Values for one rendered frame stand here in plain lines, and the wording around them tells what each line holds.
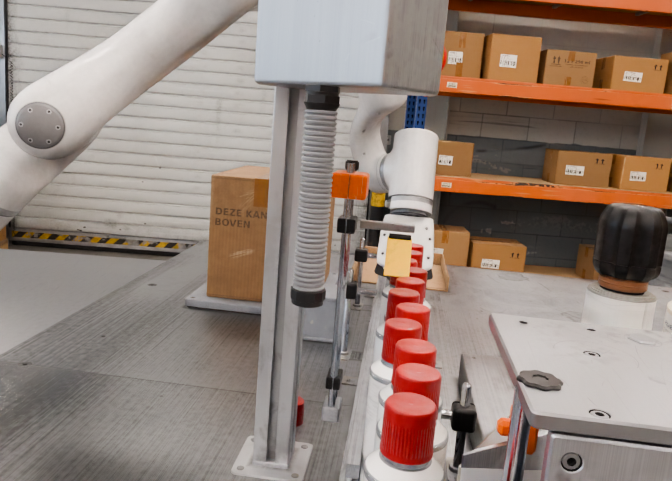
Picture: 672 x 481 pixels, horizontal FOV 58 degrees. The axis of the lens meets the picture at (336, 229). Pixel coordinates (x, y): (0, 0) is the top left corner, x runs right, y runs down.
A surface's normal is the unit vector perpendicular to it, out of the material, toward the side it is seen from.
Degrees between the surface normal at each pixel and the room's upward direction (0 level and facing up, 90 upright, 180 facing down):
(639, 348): 0
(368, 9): 90
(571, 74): 91
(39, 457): 0
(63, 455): 0
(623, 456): 90
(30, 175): 70
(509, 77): 91
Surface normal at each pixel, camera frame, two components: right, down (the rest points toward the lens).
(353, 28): -0.66, 0.08
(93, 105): 0.62, 0.11
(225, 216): -0.10, 0.17
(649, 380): 0.08, -0.98
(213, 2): -0.38, 0.61
